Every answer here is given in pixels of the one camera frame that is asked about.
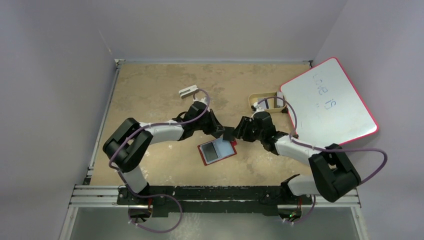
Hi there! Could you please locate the loose card in tray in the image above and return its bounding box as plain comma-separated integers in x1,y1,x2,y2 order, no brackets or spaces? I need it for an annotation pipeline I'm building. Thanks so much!
258,99,270,110

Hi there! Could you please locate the stack of white cards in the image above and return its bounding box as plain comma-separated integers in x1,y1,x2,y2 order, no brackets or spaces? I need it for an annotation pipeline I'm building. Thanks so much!
275,91,285,108

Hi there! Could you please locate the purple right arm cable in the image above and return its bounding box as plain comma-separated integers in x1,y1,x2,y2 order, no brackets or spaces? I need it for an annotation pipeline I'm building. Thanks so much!
251,96,388,226

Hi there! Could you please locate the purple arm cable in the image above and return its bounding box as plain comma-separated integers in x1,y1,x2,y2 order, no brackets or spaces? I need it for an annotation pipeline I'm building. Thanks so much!
108,88,211,234
251,96,388,226

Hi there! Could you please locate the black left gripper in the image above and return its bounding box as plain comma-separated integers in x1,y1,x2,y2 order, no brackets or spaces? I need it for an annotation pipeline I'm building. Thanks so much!
193,109,225,136

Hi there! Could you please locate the beige oval tray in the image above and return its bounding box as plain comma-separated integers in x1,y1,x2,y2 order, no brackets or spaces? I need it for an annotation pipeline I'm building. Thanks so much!
248,91,287,114

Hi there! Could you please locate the white grey card reader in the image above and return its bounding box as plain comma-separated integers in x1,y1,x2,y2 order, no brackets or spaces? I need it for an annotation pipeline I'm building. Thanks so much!
178,85,199,99

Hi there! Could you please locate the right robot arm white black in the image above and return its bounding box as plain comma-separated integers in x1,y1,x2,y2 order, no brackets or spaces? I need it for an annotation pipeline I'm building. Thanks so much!
232,111,362,204

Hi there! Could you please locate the red card holder wallet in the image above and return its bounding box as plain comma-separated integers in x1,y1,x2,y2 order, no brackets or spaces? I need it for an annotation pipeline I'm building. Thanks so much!
197,137,237,166

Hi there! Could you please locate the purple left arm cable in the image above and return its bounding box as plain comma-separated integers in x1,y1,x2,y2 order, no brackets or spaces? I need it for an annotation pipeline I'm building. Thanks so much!
108,88,211,234

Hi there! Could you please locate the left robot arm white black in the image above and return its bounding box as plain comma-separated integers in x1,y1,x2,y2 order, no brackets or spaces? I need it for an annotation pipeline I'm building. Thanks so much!
102,100,225,205

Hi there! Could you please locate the black credit card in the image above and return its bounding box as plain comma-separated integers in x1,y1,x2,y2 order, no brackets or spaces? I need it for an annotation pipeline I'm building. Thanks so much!
222,126,235,142
201,142,218,162

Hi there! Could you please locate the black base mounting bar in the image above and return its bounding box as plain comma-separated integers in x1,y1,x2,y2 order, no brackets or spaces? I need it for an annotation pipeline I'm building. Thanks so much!
116,182,313,220

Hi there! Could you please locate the pink-framed whiteboard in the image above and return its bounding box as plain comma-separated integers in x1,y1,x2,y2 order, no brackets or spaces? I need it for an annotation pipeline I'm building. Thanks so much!
280,57,379,147

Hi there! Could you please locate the aluminium table frame rail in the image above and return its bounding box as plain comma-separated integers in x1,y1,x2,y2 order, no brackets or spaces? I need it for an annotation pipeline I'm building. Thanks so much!
58,58,362,240

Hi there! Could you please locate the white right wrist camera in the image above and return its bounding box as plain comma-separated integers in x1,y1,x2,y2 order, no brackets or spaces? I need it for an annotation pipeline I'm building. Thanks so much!
251,102,265,115

